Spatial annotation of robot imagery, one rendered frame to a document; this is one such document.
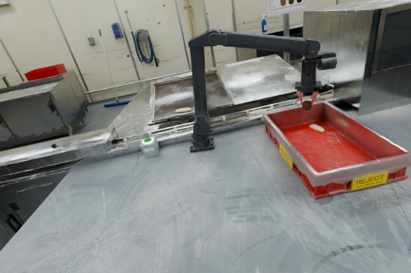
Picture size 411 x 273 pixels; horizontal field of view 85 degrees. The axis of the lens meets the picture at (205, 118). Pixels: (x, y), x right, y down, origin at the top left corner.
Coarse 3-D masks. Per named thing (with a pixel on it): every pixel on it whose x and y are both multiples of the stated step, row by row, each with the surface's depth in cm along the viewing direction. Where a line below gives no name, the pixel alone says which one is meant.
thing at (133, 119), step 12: (300, 60) 215; (300, 72) 184; (144, 96) 201; (288, 96) 146; (132, 108) 178; (144, 108) 173; (228, 108) 145; (240, 108) 142; (276, 108) 133; (348, 108) 119; (120, 120) 160; (132, 120) 156; (144, 120) 153; (180, 120) 142; (192, 120) 139; (120, 132) 142; (132, 132) 139; (144, 132) 136; (168, 132) 131
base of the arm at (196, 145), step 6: (198, 138) 105; (204, 138) 106; (210, 138) 113; (192, 144) 111; (198, 144) 106; (204, 144) 106; (210, 144) 108; (192, 150) 107; (198, 150) 107; (204, 150) 107
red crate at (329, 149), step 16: (288, 128) 111; (304, 128) 109; (304, 144) 97; (320, 144) 95; (336, 144) 93; (352, 144) 91; (320, 160) 86; (336, 160) 85; (352, 160) 83; (368, 160) 82; (304, 176) 77; (400, 176) 72; (320, 192) 71; (336, 192) 71
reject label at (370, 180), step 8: (280, 144) 91; (280, 152) 93; (288, 160) 86; (368, 176) 69; (376, 176) 69; (384, 176) 70; (352, 184) 70; (360, 184) 70; (368, 184) 70; (376, 184) 71
